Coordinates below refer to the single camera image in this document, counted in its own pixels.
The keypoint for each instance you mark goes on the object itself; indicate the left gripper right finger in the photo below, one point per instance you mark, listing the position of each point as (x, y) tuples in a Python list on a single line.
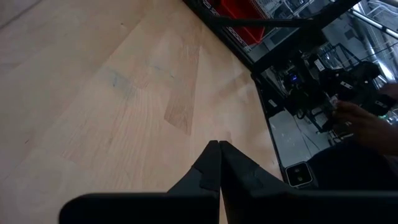
[(295, 208)]

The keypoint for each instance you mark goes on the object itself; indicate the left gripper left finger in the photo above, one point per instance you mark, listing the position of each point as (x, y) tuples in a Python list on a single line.
[(140, 210)]

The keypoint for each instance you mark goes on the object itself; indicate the white-rimmed black device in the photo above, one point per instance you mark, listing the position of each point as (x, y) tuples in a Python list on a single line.
[(299, 175)]

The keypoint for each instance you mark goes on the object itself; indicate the person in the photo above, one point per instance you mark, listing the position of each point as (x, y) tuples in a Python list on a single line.
[(351, 168)]

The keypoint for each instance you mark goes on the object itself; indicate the person's hand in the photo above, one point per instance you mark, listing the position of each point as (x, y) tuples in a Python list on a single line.
[(354, 119)]

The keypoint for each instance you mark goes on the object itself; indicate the black equipment with blue light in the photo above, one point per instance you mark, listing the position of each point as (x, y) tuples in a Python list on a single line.
[(293, 87)]

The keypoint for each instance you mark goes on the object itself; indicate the red storage bin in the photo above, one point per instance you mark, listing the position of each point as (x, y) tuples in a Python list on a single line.
[(245, 18)]

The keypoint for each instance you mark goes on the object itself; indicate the silver ceiling duct pipe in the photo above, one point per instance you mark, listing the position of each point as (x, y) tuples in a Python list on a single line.
[(373, 23)]

